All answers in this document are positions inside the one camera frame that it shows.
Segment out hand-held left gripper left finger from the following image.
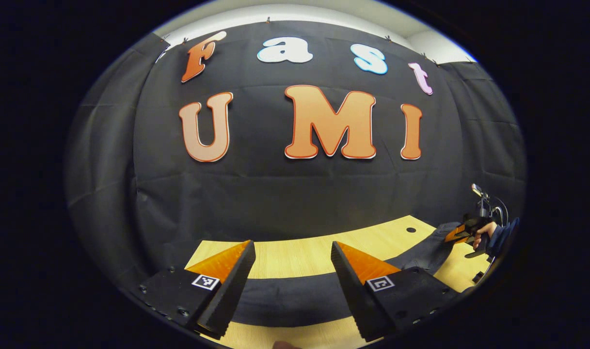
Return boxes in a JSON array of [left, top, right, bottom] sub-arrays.
[[139, 239, 256, 340]]

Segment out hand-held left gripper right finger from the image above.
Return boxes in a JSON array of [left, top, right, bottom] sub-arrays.
[[330, 240, 462, 342]]

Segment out dark grey jeans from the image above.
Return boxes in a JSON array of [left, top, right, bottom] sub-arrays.
[[229, 222, 465, 329]]

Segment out black backdrop cloth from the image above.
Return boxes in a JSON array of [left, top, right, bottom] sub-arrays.
[[64, 19, 527, 291]]

